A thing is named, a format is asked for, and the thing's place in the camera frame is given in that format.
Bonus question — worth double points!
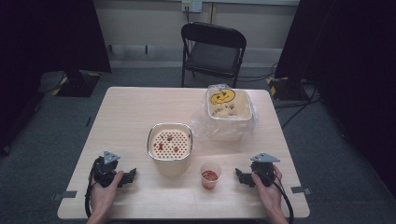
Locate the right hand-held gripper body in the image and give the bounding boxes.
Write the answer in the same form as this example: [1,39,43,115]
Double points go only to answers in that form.
[249,152,281,188]

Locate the beige bin with metal rim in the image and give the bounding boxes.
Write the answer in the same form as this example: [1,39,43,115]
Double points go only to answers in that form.
[147,122,194,179]

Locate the clear plastic bag yellow print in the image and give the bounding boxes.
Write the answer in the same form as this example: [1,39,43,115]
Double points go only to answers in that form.
[190,82,258,143]

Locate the perforated beige strainer insert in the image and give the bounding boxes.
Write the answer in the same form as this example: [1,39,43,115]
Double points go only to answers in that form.
[151,128,191,160]

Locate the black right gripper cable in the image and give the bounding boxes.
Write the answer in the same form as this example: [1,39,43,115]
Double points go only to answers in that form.
[272,178,295,224]

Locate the black folding chair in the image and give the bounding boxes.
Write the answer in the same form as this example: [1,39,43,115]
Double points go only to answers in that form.
[180,21,248,89]

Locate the clear plastic cup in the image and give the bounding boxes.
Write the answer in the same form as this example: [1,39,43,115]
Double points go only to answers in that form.
[200,161,223,191]

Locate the white wall outlet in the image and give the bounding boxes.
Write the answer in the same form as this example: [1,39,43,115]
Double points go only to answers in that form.
[181,0,204,14]

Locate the person's right hand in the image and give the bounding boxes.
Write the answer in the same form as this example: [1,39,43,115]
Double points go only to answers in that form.
[250,164,287,219]

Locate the red food waste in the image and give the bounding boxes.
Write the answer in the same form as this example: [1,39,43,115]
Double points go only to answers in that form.
[202,170,219,182]

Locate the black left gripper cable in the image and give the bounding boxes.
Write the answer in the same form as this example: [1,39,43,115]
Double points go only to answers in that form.
[84,166,95,218]

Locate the black stand base striped tape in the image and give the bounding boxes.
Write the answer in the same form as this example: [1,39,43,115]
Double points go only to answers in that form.
[50,69,103,98]
[265,76,310,102]

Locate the grey tape piece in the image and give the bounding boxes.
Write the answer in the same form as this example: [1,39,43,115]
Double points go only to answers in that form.
[51,189,78,202]
[290,185,314,197]

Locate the person's left hand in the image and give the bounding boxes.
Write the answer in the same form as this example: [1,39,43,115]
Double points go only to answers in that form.
[90,170,125,219]

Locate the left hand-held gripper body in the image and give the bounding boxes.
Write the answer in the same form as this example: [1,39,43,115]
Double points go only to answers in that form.
[92,150,125,189]

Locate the beige waste bin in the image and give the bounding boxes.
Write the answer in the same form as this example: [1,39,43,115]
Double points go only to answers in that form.
[205,87,254,143]

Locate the black floor cables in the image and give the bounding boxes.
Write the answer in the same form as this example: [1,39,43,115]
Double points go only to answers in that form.
[273,83,323,129]

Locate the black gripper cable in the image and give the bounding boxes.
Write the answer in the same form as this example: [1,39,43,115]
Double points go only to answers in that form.
[272,178,295,224]
[84,166,95,218]

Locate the black curtain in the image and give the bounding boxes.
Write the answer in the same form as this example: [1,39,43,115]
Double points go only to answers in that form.
[275,0,396,200]
[0,0,113,157]

